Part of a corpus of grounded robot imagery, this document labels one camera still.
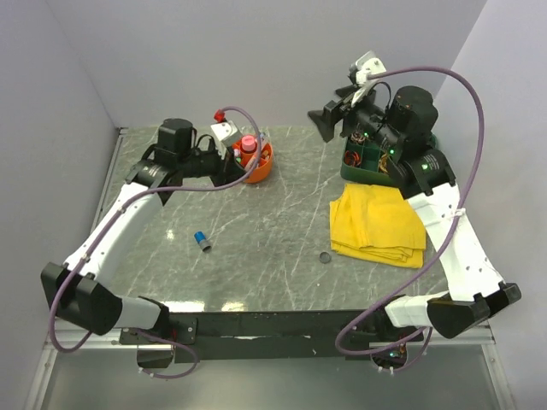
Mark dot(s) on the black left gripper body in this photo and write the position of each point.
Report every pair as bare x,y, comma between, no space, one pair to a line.
210,163

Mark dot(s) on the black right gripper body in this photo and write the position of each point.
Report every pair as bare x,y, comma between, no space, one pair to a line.
362,117

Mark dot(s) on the pink tube of crayons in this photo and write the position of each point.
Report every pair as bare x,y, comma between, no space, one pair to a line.
248,147

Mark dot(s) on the blue grey cylinder cap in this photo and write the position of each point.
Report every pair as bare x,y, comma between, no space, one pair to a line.
202,241

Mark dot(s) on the small grey round lid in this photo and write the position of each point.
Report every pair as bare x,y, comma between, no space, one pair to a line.
324,257

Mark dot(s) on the orange pen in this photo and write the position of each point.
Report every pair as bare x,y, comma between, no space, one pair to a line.
253,160

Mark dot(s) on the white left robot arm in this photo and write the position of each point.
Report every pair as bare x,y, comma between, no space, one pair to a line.
77,290

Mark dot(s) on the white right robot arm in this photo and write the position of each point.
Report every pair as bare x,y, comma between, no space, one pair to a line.
476,290

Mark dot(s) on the yellow rolled tie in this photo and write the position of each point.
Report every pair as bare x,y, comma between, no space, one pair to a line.
383,163

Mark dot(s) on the brown patterned rolled tie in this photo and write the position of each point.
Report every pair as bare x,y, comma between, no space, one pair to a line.
359,137

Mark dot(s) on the green compartment tray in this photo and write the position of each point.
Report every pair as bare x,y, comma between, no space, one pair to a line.
368,172

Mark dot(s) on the orange navy rolled tie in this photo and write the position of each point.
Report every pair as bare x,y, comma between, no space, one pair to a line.
352,158

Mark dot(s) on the orange round desk organizer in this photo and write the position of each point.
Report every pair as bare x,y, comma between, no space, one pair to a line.
261,172

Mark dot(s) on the yellow folded cloth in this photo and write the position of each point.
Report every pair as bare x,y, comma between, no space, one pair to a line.
374,223

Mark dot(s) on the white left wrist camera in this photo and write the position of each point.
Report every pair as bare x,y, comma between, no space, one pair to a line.
225,132

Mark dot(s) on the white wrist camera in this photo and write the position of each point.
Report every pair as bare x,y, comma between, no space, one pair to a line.
360,75
225,132

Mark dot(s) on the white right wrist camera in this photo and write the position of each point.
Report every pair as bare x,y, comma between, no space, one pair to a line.
360,75

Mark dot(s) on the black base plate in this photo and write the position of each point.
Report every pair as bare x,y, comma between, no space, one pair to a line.
279,335

